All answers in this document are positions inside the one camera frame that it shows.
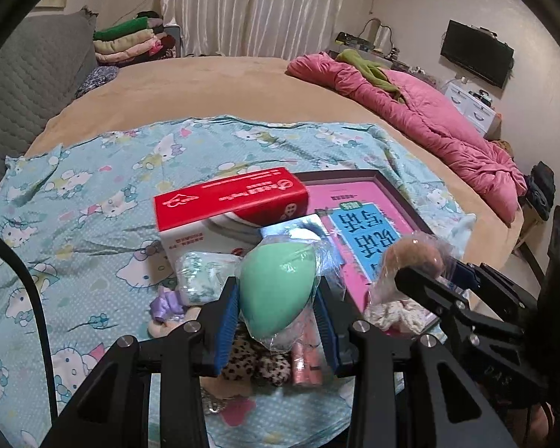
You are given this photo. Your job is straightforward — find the grey quilted headboard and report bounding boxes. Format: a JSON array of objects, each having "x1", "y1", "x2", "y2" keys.
[{"x1": 0, "y1": 7, "x2": 99, "y2": 201}]

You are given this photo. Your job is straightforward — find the cream knit cloth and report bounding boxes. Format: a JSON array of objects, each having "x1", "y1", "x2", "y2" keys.
[{"x1": 364, "y1": 299, "x2": 442, "y2": 337}]

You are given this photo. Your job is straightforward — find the dark clothes pile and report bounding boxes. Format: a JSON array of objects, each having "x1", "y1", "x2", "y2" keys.
[{"x1": 525, "y1": 161, "x2": 556, "y2": 222}]

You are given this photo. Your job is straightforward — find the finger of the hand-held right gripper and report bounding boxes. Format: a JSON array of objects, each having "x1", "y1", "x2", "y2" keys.
[
  {"x1": 450, "y1": 260, "x2": 539, "y2": 332},
  {"x1": 393, "y1": 265, "x2": 549, "y2": 399}
]

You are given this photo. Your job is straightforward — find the bed with tan sheet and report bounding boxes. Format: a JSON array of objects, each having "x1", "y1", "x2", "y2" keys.
[{"x1": 24, "y1": 55, "x2": 526, "y2": 253}]

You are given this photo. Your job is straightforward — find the black cable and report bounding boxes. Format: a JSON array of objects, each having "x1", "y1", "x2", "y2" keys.
[{"x1": 0, "y1": 226, "x2": 59, "y2": 423}]

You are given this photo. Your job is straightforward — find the stack of folded clothes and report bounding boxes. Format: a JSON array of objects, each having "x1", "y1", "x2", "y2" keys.
[{"x1": 92, "y1": 10, "x2": 178, "y2": 65}]

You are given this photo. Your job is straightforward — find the light blue cartoon cat blanket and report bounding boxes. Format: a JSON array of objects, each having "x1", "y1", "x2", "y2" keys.
[{"x1": 0, "y1": 114, "x2": 477, "y2": 448}]

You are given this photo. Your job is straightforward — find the cream plush with purple bow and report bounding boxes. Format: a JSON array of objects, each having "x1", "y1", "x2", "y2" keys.
[{"x1": 147, "y1": 287, "x2": 201, "y2": 337}]

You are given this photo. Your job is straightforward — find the green makeup sponge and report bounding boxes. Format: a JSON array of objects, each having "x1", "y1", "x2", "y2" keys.
[{"x1": 238, "y1": 236, "x2": 346, "y2": 354}]

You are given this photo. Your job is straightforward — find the pink book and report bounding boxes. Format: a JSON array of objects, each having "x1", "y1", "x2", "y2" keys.
[{"x1": 305, "y1": 181, "x2": 442, "y2": 332}]

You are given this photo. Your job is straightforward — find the black wall monitor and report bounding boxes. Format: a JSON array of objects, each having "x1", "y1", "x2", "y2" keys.
[{"x1": 440, "y1": 19, "x2": 515, "y2": 89}]

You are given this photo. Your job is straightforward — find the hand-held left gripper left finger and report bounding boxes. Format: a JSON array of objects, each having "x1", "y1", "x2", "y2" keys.
[{"x1": 51, "y1": 275, "x2": 241, "y2": 448}]

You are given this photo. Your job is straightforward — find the dark patterned pillow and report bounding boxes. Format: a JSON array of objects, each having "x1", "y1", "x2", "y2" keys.
[{"x1": 75, "y1": 65, "x2": 119, "y2": 99}]

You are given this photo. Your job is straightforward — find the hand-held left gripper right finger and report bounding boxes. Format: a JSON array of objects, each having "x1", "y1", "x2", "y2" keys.
[{"x1": 312, "y1": 276, "x2": 519, "y2": 448}]

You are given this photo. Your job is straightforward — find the white curtain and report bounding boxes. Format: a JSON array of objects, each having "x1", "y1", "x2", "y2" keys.
[{"x1": 161, "y1": 0, "x2": 341, "y2": 59}]

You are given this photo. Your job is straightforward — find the navy blue small box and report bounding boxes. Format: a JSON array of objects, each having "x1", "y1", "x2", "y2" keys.
[{"x1": 259, "y1": 214, "x2": 330, "y2": 248}]

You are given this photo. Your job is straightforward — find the pink quilt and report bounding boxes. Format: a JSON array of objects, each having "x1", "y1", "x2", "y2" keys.
[{"x1": 286, "y1": 52, "x2": 528, "y2": 225}]

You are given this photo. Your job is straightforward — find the white drawer cabinet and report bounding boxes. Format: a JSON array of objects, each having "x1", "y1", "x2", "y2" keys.
[{"x1": 441, "y1": 79, "x2": 500, "y2": 136}]

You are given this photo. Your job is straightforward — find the cluttered desk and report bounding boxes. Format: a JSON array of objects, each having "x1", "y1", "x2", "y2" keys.
[{"x1": 327, "y1": 18, "x2": 402, "y2": 63}]

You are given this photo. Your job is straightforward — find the pale green tissue packet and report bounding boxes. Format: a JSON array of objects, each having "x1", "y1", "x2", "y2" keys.
[{"x1": 175, "y1": 251, "x2": 236, "y2": 305}]

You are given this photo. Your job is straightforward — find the green cloth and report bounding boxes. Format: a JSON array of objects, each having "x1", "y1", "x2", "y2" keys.
[{"x1": 335, "y1": 48, "x2": 408, "y2": 103}]

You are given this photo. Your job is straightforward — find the brown puff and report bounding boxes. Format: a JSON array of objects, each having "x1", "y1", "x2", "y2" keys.
[{"x1": 368, "y1": 232, "x2": 458, "y2": 309}]

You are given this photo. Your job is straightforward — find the red and white tissue box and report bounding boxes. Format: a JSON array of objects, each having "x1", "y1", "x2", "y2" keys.
[{"x1": 153, "y1": 167, "x2": 309, "y2": 262}]

